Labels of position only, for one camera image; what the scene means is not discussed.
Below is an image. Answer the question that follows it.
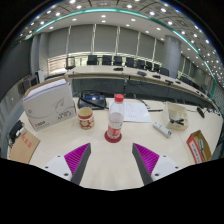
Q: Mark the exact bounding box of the group of round ceiling lights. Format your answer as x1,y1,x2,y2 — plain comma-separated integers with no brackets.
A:
19,0,224,78

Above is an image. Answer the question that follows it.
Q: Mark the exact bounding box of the red and cream patterned mug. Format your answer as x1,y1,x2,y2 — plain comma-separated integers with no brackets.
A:
77,106,95,131

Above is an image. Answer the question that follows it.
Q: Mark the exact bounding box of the black tabletop microphone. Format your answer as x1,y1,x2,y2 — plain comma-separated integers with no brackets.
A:
196,106,206,119

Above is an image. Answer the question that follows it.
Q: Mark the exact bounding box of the open white box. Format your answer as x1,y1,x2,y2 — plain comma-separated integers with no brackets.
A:
161,101,190,131

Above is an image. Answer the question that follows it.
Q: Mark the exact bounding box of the row of black office chairs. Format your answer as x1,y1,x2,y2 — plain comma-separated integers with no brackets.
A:
85,54,171,77

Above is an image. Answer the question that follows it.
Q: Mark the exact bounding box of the long curved conference desk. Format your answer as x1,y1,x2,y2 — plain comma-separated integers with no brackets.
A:
64,64,218,108

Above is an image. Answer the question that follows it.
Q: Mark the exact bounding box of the clear red-capped water bottle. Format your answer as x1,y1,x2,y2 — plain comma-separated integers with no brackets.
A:
106,93,126,141

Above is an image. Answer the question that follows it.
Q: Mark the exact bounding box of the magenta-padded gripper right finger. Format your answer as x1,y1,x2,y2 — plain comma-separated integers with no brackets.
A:
132,142,184,186

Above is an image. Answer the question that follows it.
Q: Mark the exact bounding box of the open brown cardboard box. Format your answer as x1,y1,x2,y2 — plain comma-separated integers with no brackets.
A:
186,129,213,165

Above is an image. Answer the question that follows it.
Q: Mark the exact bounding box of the white printer paper carton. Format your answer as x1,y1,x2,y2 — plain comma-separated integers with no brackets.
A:
21,75,77,132

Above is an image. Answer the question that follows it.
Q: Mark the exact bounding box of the black desk phone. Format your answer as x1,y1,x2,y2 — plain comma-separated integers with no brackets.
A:
77,90,108,111

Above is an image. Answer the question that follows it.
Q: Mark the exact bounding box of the white remote control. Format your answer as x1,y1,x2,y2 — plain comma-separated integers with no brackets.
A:
152,121,173,139

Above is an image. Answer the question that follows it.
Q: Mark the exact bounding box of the white printed paper sheet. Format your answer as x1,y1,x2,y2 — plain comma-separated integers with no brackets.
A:
108,100,153,124

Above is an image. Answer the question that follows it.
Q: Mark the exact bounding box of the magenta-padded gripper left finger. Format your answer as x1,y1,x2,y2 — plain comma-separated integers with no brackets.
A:
42,142,92,186

